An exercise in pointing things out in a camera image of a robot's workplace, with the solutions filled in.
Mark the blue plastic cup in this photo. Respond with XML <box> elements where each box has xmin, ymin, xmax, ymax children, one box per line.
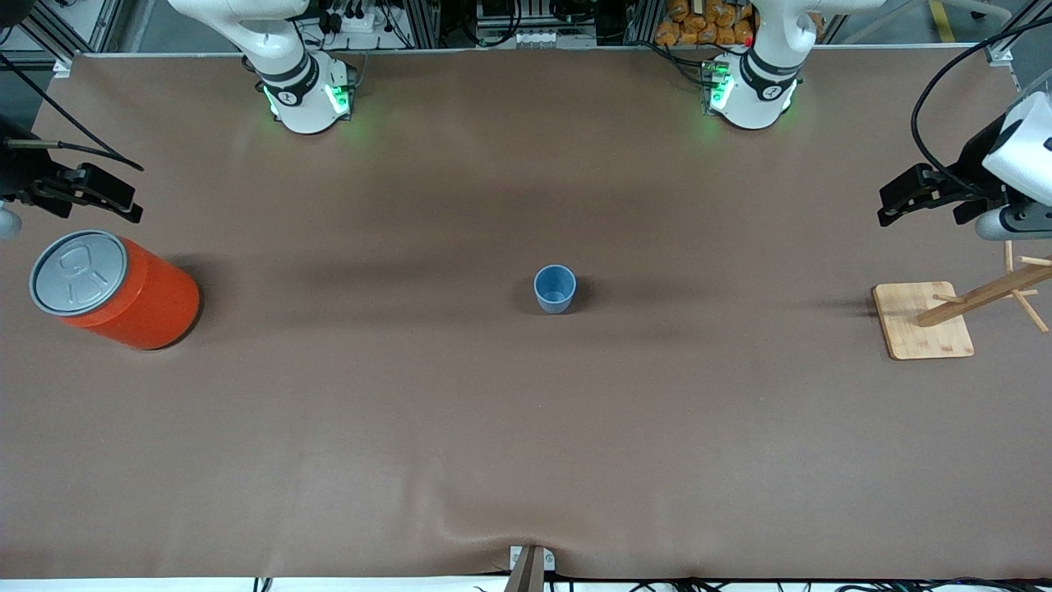
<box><xmin>533</xmin><ymin>264</ymin><xmax>577</xmax><ymax>315</ymax></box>

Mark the orange can with grey lid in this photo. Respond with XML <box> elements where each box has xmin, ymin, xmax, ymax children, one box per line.
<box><xmin>30</xmin><ymin>229</ymin><xmax>201</xmax><ymax>351</ymax></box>

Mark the wooden mug tree stand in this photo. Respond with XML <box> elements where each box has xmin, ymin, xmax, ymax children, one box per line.
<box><xmin>871</xmin><ymin>226</ymin><xmax>1052</xmax><ymax>361</ymax></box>

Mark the orange snack packets pile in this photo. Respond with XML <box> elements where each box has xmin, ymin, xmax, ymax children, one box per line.
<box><xmin>655</xmin><ymin>0</ymin><xmax>759</xmax><ymax>47</ymax></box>

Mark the white power strip with plugs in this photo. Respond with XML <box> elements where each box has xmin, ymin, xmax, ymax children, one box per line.
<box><xmin>322</xmin><ymin>0</ymin><xmax>381</xmax><ymax>34</ymax></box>

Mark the white terminal block row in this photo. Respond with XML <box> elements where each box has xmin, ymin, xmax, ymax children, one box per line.
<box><xmin>508</xmin><ymin>29</ymin><xmax>598</xmax><ymax>49</ymax></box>

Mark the brown table cloth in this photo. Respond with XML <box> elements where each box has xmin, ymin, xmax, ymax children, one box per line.
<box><xmin>0</xmin><ymin>48</ymin><xmax>1052</xmax><ymax>581</ymax></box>

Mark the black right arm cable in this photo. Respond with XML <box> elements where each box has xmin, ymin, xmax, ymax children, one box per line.
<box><xmin>0</xmin><ymin>51</ymin><xmax>145</xmax><ymax>173</ymax></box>

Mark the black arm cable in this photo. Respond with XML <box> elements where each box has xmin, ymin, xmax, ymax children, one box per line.
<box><xmin>910</xmin><ymin>16</ymin><xmax>1052</xmax><ymax>200</ymax></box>
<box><xmin>0</xmin><ymin>51</ymin><xmax>145</xmax><ymax>173</ymax></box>

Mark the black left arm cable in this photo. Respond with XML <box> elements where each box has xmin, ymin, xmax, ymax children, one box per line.
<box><xmin>910</xmin><ymin>16</ymin><xmax>1052</xmax><ymax>200</ymax></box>

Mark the aluminium frame post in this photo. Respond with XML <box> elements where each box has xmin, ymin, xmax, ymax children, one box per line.
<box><xmin>982</xmin><ymin>0</ymin><xmax>1052</xmax><ymax>68</ymax></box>
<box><xmin>0</xmin><ymin>0</ymin><xmax>124</xmax><ymax>60</ymax></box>

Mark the metal table edge bracket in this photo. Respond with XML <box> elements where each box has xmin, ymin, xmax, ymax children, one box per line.
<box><xmin>510</xmin><ymin>544</ymin><xmax>556</xmax><ymax>573</ymax></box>

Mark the brown camera stand pole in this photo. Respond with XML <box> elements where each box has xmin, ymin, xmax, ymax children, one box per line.
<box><xmin>503</xmin><ymin>546</ymin><xmax>547</xmax><ymax>592</ymax></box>

